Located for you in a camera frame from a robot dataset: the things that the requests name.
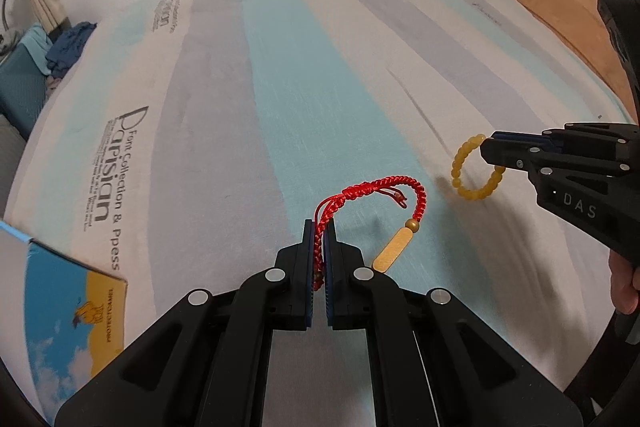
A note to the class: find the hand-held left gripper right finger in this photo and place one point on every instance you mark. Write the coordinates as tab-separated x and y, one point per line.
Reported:
329	267

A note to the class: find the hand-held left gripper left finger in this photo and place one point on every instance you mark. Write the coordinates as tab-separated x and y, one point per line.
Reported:
309	257

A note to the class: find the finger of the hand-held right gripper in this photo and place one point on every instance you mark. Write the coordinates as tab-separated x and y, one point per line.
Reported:
550	156
590	133

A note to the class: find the white cardboard box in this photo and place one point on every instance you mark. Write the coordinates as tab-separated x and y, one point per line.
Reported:
60	307

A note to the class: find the person's right hand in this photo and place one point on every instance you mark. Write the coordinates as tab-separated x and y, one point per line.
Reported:
625	287

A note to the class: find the dark blue clothes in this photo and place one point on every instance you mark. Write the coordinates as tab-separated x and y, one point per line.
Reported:
70	47

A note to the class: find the teal hard suitcase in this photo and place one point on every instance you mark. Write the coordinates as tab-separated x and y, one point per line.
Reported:
17	92

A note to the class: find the light blue towel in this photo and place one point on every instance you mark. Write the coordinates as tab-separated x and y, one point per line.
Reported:
35	47

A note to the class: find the narrow beige curtain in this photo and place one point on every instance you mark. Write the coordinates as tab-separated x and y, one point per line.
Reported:
47	4

